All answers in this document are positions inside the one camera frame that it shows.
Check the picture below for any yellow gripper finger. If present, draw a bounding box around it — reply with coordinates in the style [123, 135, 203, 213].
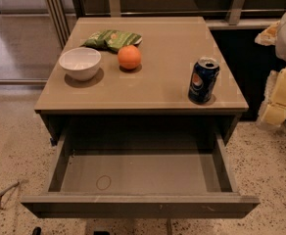
[255, 21, 280, 46]
[257, 68, 286, 128]

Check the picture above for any blue pepsi can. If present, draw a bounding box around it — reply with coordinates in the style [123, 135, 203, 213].
[188, 57, 219, 104]

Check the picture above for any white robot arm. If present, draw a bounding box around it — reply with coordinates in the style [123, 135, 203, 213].
[255, 13, 286, 129]

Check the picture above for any open grey top drawer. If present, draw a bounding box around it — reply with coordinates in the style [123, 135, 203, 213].
[21, 132, 260, 218]

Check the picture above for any orange fruit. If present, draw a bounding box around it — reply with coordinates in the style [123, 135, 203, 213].
[118, 45, 141, 70]

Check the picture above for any green chip bag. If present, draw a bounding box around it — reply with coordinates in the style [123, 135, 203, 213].
[83, 29, 142, 53]

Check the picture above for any white bowl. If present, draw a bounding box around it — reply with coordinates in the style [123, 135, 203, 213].
[59, 47, 102, 81]

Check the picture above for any grey cable on floor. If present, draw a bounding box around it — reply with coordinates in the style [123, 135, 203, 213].
[0, 180, 21, 211]

